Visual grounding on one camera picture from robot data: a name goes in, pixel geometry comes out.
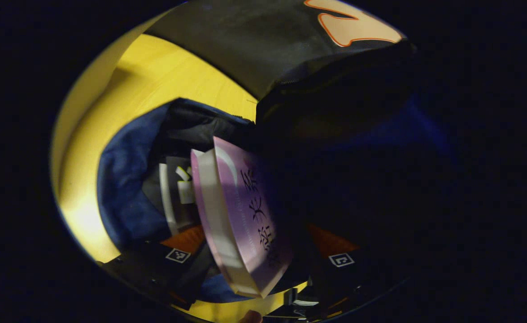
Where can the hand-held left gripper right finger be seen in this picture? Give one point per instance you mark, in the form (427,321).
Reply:
(353,278)

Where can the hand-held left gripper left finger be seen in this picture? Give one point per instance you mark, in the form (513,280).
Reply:
(155,264)

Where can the blue schoolbag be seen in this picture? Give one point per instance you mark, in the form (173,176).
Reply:
(124,197)

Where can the pink book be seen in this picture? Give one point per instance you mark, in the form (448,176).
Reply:
(241,215)

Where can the black backdrop cloth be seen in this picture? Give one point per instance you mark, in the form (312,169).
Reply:
(254,40)

